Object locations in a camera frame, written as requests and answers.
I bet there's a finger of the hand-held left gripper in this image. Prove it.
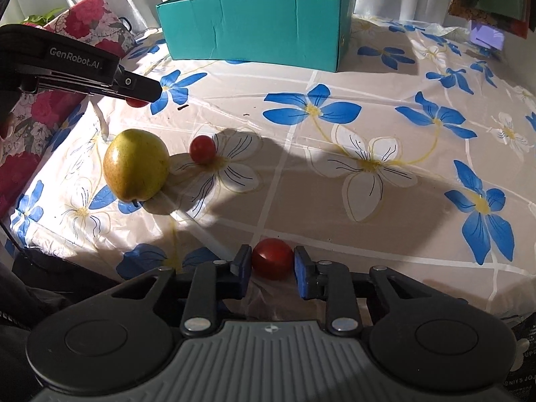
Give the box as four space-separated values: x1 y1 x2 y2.
114 66 163 103

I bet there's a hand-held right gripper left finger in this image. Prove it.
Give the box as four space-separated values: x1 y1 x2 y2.
110 245 253 338

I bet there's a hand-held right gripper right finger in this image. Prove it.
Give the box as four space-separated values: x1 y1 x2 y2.
294 246 432 336

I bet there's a teal cardboard box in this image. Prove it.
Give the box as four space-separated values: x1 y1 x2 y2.
156 0 356 73

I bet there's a green leafy plant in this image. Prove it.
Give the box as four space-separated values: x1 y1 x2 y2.
23 7 68 26

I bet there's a yellow green pear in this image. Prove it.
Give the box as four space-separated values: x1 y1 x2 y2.
103 129 170 202

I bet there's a blue floral tablecloth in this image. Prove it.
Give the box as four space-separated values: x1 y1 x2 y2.
8 14 536 323

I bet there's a dark printed cloth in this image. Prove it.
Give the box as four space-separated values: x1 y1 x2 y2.
498 314 536 402

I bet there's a brown patterned cloth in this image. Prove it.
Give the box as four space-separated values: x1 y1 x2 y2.
447 0 482 21

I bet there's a black cable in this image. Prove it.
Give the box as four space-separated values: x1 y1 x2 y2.
0 218 21 256

